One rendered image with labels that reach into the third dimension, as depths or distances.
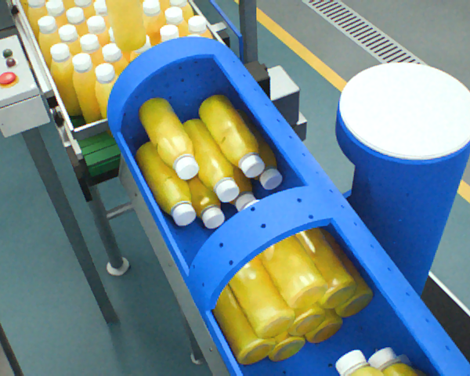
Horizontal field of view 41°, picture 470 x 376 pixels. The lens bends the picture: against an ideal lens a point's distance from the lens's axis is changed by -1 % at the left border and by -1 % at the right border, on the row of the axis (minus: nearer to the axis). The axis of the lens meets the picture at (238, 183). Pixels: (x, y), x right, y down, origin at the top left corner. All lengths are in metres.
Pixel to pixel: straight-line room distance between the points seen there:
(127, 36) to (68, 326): 1.24
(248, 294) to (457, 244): 1.57
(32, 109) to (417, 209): 0.82
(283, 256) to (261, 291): 0.06
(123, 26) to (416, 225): 0.74
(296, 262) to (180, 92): 0.47
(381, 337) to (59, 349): 1.41
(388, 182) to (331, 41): 1.94
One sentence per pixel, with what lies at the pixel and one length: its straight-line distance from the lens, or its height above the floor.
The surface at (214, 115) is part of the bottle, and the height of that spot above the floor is 1.12.
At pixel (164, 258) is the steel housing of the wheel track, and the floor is 0.86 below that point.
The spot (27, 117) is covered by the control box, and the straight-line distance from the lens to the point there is 1.38.
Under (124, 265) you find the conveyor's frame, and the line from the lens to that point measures 2.33.
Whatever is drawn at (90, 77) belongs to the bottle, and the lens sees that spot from 1.42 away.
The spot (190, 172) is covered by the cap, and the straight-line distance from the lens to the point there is 1.11.
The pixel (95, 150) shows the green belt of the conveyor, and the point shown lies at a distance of 1.46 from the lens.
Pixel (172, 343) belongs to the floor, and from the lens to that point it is 2.16.
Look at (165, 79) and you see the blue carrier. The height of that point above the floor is 1.15.
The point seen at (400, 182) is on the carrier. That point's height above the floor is 0.96.
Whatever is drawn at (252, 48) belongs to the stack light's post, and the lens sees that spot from 1.85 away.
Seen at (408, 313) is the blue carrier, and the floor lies 1.21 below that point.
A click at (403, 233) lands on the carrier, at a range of 1.42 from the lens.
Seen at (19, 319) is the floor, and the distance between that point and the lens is 2.34.
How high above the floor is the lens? 1.93
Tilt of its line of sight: 50 degrees down
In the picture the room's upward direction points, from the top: 4 degrees counter-clockwise
